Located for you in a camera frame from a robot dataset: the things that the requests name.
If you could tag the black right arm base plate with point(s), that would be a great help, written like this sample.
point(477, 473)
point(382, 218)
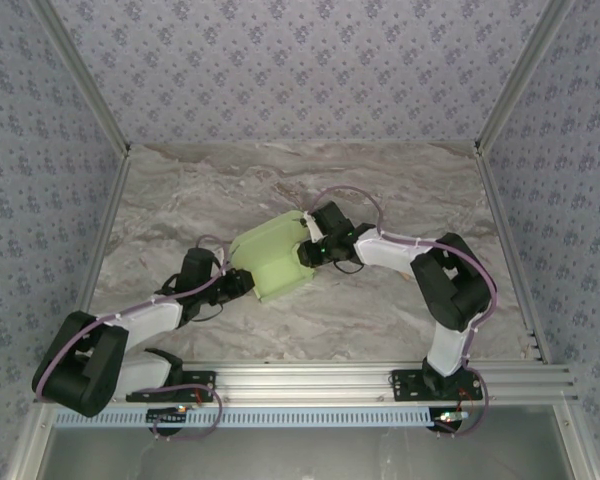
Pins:
point(405, 385)

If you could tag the aluminium frame leg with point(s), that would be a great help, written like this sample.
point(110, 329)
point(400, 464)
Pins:
point(577, 445)
point(27, 450)

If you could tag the small black controller board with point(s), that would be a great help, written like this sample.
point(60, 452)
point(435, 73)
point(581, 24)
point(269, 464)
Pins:
point(167, 414)
point(450, 416)

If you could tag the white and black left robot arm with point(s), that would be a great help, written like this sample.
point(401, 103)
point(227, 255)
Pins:
point(80, 365)

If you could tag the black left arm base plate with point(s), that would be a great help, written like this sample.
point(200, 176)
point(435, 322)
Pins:
point(200, 380)

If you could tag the aluminium frame post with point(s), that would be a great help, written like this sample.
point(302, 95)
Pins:
point(525, 70)
point(80, 75)

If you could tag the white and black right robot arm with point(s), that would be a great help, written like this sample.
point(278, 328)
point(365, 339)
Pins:
point(450, 280)

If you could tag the light green paper box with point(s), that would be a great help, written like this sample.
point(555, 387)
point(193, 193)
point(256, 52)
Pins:
point(270, 245)

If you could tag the aluminium mounting rail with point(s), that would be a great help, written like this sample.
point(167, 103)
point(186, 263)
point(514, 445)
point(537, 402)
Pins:
point(305, 380)

